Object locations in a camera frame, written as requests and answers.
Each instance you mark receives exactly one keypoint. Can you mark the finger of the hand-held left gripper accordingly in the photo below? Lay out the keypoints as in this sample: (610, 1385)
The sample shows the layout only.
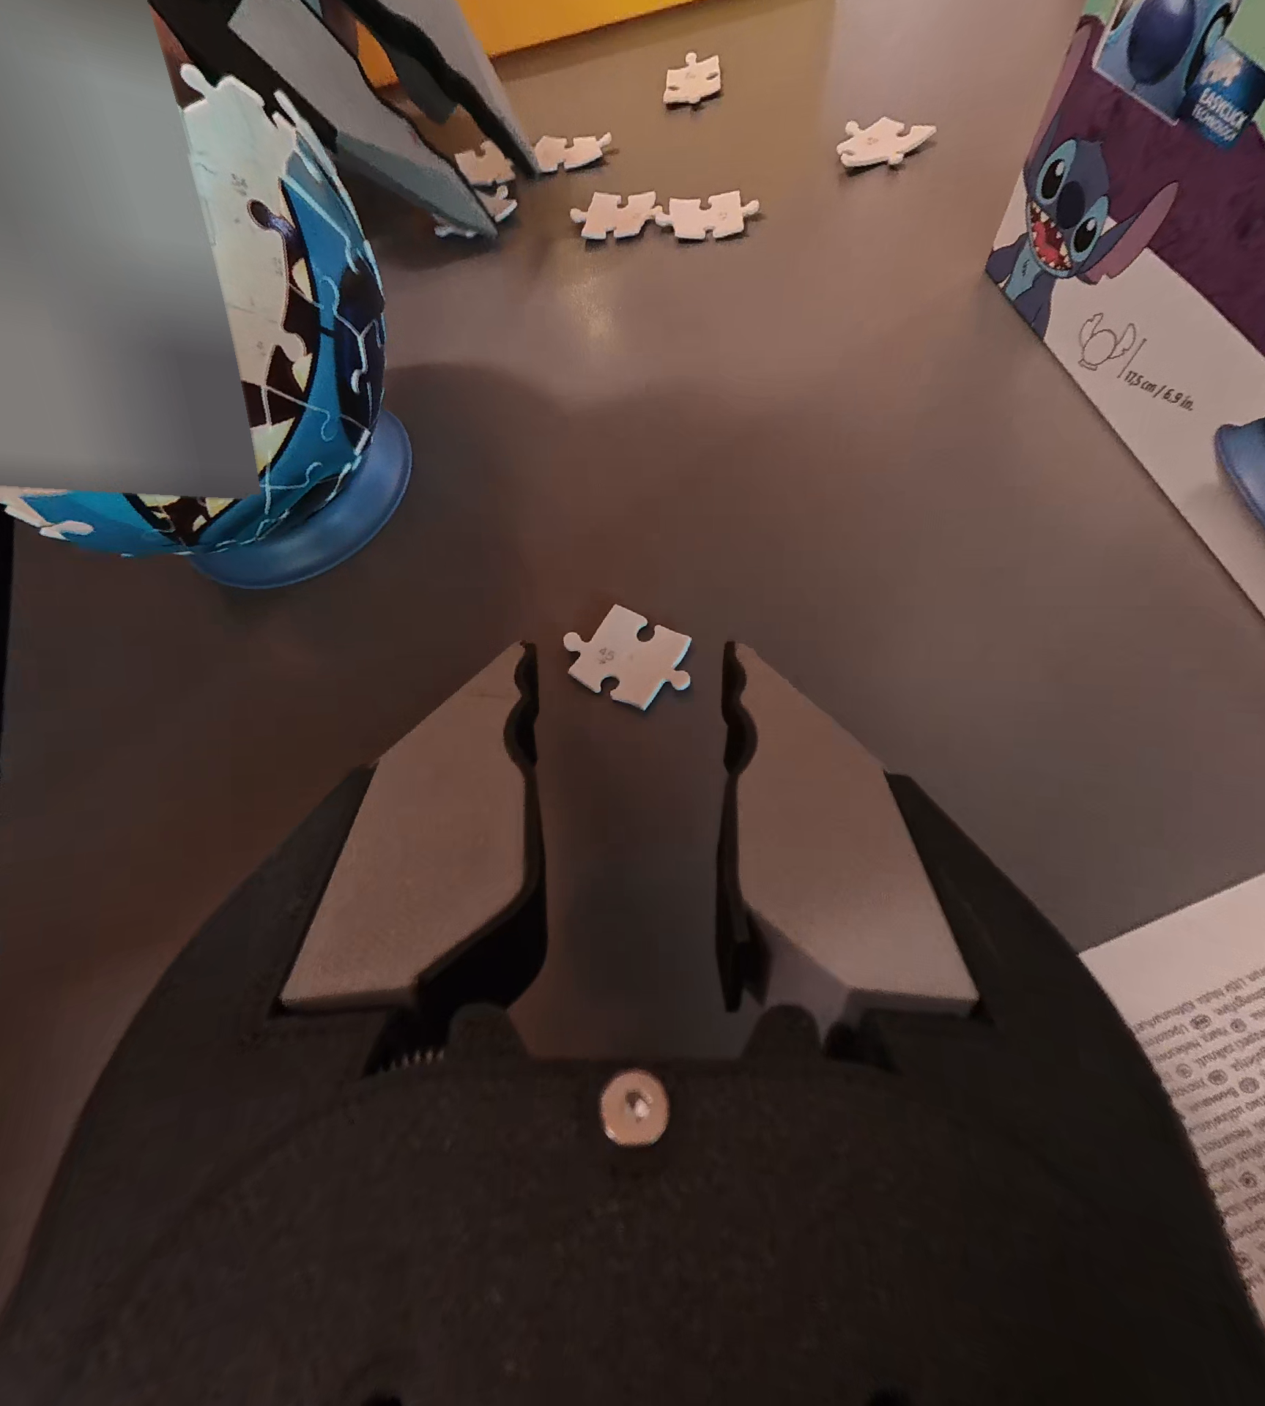
(495, 77)
(302, 67)

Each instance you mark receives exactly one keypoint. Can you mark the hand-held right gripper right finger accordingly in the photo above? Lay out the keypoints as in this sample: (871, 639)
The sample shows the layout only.
(843, 867)

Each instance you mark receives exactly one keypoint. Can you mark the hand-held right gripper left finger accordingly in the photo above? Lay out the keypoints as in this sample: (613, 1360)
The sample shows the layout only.
(424, 867)

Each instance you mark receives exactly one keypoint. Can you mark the blue puzzle ball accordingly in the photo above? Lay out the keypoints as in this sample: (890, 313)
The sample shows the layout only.
(335, 330)

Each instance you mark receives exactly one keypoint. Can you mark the white puzzle piece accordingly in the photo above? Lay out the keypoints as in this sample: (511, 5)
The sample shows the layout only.
(627, 659)

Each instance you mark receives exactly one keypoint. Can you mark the blue ball stand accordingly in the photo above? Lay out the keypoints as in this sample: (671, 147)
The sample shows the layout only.
(369, 482)

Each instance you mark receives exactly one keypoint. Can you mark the group of white puzzle pieces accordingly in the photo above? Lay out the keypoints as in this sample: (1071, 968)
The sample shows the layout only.
(886, 143)

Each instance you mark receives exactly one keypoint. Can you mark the cartoon printed puzzle box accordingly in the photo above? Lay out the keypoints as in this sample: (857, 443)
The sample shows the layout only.
(1137, 277)

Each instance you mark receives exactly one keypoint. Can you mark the yellow plastic bin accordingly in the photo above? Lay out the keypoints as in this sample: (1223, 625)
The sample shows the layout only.
(589, 21)

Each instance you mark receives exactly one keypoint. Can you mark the white instruction leaflet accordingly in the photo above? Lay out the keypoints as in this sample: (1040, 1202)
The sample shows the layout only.
(1248, 1044)

